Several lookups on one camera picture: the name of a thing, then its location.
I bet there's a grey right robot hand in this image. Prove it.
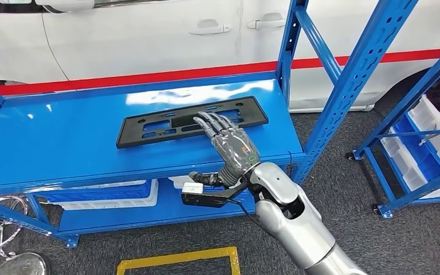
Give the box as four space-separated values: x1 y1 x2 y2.
188 112 261 187

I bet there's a black plastic plate holder part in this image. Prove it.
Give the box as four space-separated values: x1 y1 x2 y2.
115 96 269 150

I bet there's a blue metal shelf rack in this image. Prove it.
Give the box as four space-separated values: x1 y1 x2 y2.
0 0 420 249
347 34 440 220

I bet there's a red barrier belt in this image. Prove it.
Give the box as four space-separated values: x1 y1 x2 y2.
0 47 440 96

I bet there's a blue plastic bin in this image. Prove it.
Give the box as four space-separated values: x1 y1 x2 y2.
37 179 154 204
391 113 440 183

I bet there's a white car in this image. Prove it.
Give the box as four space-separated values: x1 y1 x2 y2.
0 0 440 114

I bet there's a stanchion with chrome base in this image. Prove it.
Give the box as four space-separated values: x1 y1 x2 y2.
0 252 50 275

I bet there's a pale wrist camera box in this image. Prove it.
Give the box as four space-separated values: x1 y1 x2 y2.
182 182 205 195

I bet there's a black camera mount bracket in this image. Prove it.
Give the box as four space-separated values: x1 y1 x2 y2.
180 178 252 209

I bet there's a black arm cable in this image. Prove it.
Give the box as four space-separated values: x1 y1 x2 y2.
227 198 270 236

